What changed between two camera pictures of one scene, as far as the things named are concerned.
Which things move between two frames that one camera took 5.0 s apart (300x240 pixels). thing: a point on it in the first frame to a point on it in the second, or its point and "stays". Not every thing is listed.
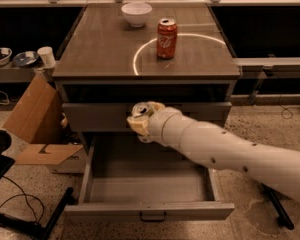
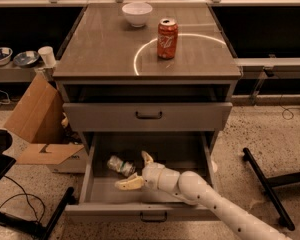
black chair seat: (0, 164) stays
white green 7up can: (140, 109) to (126, 168)
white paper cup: (48, 55) stays
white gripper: (157, 125) to (152, 175)
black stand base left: (36, 230) stays
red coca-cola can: (166, 38) stays
